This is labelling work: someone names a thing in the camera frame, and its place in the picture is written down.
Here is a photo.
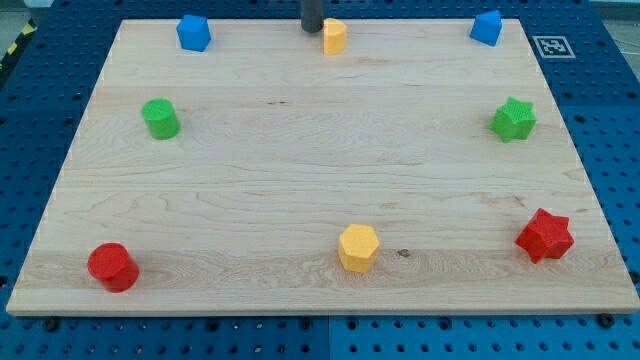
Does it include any yellow heart block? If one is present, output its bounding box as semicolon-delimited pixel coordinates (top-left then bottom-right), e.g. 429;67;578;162
323;18;348;55

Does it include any yellow hexagon block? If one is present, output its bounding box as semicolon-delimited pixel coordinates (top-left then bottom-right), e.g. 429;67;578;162
338;224;380;273

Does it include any light wooden board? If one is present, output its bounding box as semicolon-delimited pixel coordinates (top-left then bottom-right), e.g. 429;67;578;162
7;19;639;317

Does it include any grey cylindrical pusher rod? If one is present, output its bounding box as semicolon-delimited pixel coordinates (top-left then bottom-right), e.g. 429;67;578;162
300;0;324;34

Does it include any green cylinder block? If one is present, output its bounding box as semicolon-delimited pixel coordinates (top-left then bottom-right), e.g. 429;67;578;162
141;98;180;140

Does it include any blue pentagon block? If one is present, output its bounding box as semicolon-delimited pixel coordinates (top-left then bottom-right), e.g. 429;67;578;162
176;15;211;52

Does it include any green star block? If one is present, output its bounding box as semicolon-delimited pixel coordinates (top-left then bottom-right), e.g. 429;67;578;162
489;97;537;143

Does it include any red cylinder block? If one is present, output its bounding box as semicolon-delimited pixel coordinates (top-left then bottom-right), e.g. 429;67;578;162
87;242;140;293

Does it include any blue cube block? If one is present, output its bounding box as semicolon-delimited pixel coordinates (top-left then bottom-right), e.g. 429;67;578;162
469;10;503;47

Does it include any red star block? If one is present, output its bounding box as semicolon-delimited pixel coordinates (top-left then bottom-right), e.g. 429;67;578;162
515;208;575;264

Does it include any white fiducial marker tag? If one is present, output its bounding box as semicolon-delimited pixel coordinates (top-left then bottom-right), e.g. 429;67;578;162
532;35;575;59

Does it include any black bolt front left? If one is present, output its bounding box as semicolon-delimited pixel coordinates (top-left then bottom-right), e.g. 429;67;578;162
42;317;60;333

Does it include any black bolt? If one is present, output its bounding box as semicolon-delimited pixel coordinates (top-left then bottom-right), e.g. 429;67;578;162
597;313;616;329
42;317;60;333

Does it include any black bolt front right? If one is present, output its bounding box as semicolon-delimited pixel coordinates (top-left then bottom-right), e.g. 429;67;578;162
597;313;616;329

